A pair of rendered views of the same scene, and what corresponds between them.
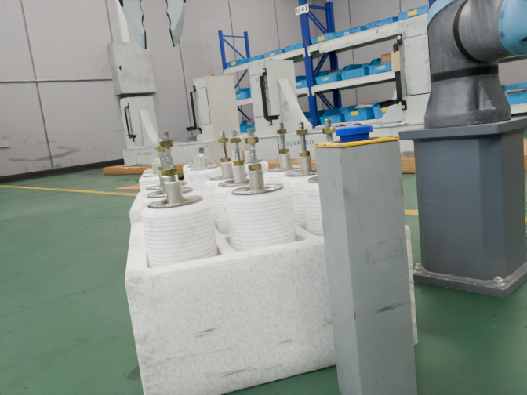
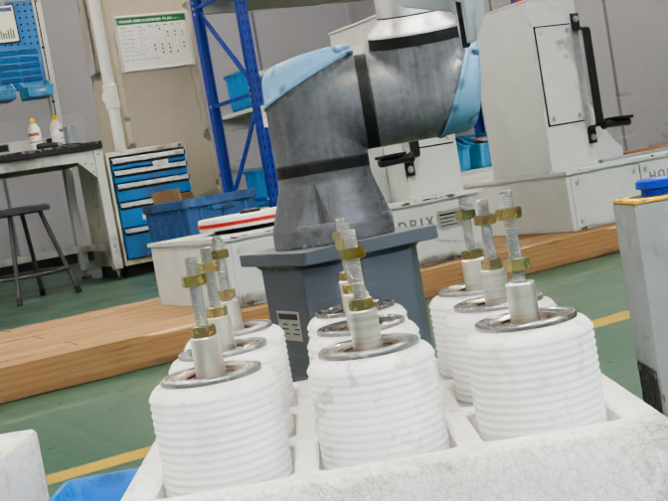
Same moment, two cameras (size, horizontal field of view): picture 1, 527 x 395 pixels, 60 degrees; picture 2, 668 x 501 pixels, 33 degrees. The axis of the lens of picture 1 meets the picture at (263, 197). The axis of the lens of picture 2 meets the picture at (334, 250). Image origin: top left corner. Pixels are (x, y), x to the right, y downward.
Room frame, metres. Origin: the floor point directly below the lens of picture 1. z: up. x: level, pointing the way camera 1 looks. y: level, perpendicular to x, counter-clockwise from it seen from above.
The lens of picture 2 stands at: (0.57, 0.95, 0.38)
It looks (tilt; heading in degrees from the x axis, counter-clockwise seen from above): 4 degrees down; 283
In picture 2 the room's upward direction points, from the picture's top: 10 degrees counter-clockwise
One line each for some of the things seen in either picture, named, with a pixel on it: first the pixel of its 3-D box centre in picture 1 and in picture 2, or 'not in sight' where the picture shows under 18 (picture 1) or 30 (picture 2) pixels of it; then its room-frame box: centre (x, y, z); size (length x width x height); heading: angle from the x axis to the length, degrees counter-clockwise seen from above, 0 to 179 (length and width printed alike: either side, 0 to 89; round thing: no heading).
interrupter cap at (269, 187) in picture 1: (257, 190); (498, 302); (0.65, 0.01, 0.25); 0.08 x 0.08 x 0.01
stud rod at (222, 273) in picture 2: (282, 142); (223, 275); (0.91, -0.05, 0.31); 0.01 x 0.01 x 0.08
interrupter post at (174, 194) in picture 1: (174, 193); (523, 303); (0.63, 0.12, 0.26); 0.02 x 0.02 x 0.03
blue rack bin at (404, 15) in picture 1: (422, 14); not in sight; (5.46, -2.05, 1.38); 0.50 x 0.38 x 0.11; 134
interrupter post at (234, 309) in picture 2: (285, 162); (230, 317); (0.91, -0.05, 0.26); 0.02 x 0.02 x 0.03
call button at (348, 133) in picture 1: (354, 135); (658, 188); (0.50, -0.11, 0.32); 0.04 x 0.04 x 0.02
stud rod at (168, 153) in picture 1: (169, 159); (513, 241); (0.63, 0.12, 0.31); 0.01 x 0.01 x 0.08
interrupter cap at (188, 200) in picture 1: (176, 202); (525, 320); (0.63, 0.12, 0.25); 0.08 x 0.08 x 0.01
